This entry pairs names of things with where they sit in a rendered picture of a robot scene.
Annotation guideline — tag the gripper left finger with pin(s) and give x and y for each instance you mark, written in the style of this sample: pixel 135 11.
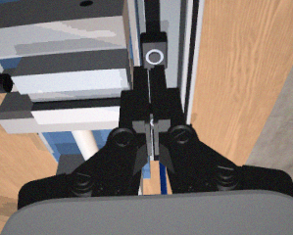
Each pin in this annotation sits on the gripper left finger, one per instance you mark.
pixel 114 170

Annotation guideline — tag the grey slotted metal block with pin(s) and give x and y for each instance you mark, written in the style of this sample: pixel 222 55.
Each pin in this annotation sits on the grey slotted metal block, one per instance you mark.
pixel 71 87

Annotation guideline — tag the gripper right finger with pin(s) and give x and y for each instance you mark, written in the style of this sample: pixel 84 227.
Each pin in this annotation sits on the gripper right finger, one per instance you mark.
pixel 192 164

